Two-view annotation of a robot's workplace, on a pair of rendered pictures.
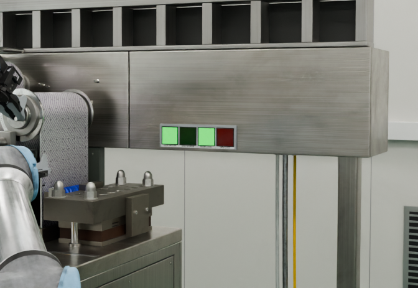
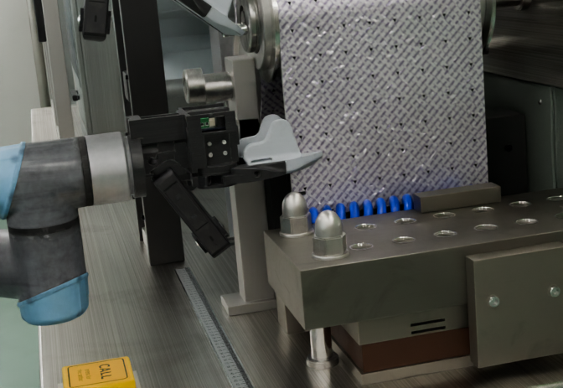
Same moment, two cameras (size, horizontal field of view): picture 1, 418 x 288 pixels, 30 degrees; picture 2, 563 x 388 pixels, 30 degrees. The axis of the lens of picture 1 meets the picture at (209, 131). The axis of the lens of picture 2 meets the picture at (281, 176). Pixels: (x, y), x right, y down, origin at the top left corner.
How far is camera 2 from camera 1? 1.52 m
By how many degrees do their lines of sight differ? 54
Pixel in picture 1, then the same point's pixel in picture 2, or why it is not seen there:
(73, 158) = (421, 121)
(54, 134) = (336, 65)
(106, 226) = (382, 333)
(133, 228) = (485, 345)
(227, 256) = not seen: outside the picture
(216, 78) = not seen: outside the picture
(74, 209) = (286, 277)
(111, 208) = (389, 286)
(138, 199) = (508, 263)
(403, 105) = not seen: outside the picture
